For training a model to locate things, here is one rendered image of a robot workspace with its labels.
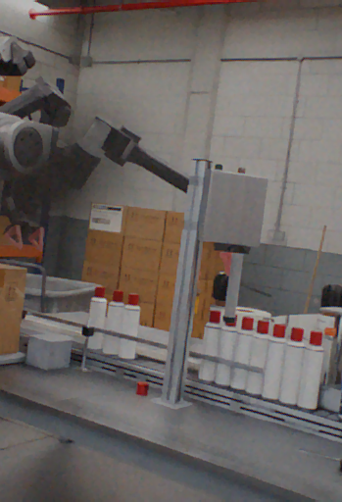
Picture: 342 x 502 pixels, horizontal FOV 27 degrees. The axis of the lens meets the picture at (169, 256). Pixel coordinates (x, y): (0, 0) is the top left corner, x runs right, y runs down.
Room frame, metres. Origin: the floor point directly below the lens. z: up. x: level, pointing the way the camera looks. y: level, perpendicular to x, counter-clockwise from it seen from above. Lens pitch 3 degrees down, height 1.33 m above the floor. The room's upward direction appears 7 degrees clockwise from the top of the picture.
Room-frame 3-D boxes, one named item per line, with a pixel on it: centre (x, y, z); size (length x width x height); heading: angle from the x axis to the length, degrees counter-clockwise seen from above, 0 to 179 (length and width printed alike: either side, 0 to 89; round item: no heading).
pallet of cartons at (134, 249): (6.08, 0.04, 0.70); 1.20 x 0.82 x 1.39; 63
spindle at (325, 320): (2.49, -0.58, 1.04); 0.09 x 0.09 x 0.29
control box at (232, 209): (1.96, -0.14, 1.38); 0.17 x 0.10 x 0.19; 111
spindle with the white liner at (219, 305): (2.36, -0.20, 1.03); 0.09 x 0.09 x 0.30
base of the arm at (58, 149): (1.73, 0.32, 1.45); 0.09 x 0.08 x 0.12; 57
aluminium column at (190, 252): (1.95, -0.06, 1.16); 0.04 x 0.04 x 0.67; 56
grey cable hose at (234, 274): (1.92, -0.18, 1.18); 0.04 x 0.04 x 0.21
